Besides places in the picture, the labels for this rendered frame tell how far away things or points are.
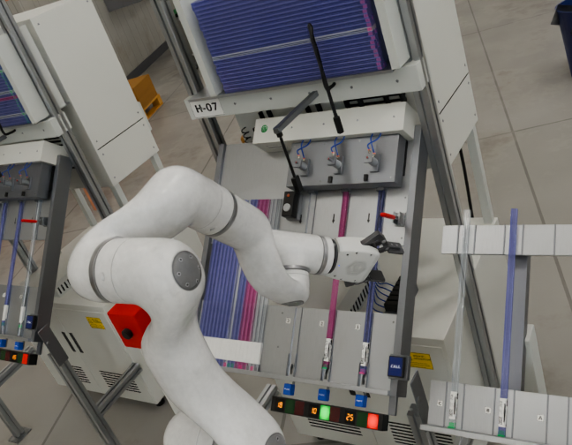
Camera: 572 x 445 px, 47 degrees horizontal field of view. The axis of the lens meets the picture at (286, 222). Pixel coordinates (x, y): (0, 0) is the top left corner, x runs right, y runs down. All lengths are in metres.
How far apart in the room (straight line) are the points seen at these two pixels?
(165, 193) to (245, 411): 0.39
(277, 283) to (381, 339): 0.54
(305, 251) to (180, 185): 0.39
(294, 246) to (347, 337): 0.50
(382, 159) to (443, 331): 0.55
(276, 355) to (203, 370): 0.82
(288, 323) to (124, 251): 0.96
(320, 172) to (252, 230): 0.69
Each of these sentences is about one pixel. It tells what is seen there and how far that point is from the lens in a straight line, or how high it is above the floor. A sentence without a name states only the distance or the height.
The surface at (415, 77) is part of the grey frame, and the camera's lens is 1.72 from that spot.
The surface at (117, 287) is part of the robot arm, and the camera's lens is 0.98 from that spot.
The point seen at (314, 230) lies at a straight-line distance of 1.88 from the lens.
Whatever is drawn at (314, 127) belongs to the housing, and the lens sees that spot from 1.89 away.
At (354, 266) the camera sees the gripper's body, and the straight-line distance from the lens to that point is 1.42.
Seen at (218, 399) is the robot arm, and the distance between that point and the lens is 1.11.
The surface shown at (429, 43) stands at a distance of 1.92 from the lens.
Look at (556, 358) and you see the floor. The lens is 2.77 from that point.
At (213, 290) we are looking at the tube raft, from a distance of 2.04.
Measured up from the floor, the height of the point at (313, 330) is 0.81.
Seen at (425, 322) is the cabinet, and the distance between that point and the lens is 2.04.
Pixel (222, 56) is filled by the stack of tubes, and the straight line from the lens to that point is 1.93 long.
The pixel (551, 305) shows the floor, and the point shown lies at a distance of 3.01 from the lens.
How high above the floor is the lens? 1.89
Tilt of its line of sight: 27 degrees down
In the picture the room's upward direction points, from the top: 21 degrees counter-clockwise
